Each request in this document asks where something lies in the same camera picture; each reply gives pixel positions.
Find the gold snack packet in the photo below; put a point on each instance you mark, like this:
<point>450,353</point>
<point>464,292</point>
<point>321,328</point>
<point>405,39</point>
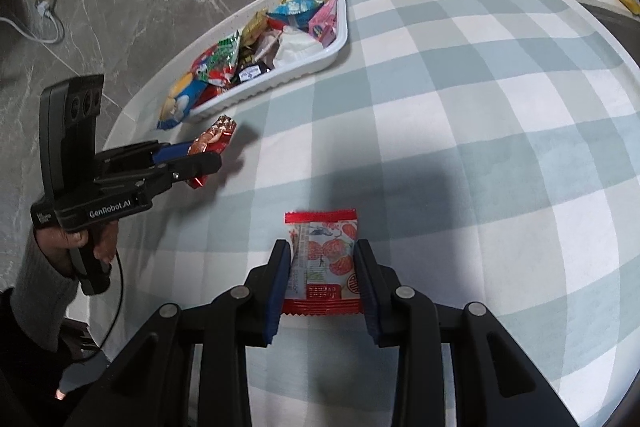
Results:
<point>255,27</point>

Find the pink snack packet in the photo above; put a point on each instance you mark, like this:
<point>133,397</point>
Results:
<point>325,19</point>

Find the person's left forearm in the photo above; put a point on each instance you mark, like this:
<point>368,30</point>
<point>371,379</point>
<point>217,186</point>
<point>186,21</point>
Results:
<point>42,302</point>

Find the blue bread packet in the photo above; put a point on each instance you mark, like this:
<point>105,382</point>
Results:
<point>182,99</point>

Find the white plastic tray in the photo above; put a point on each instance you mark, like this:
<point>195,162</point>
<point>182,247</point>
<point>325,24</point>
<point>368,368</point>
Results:
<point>280,81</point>

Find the clear white snack packet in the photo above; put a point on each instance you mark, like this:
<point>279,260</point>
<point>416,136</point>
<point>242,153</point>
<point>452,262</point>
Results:
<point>267,44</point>

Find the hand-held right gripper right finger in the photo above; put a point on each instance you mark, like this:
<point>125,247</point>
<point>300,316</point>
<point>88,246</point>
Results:
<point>367,297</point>

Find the dark red foil packet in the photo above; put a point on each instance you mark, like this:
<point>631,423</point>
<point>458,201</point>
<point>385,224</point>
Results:
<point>215,134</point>

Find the black snack packet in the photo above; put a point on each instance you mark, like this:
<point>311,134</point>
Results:
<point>250,72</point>

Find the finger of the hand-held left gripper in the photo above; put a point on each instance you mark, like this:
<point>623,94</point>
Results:
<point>172,151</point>
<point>200,163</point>

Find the long white red packet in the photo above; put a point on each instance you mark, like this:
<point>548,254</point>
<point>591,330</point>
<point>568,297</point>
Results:
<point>295,47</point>

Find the red white strawberry packet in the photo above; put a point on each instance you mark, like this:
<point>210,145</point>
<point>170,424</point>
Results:
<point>325,252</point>

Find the green snack packet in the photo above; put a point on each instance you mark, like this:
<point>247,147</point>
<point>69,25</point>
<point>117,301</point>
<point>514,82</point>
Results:
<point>222,57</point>

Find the green white checkered tablecloth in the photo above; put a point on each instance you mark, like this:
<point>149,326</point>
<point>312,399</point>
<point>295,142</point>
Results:
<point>450,132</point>

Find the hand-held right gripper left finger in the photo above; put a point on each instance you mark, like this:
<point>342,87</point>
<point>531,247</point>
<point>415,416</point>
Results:
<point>277,297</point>

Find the yellow sponge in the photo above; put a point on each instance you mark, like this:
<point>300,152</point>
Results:
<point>627,3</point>

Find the person's dark clothing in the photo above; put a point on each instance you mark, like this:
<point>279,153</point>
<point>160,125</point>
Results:
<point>30,382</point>

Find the person's left hand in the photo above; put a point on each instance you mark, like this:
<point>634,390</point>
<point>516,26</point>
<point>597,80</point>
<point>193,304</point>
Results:
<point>55,247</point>

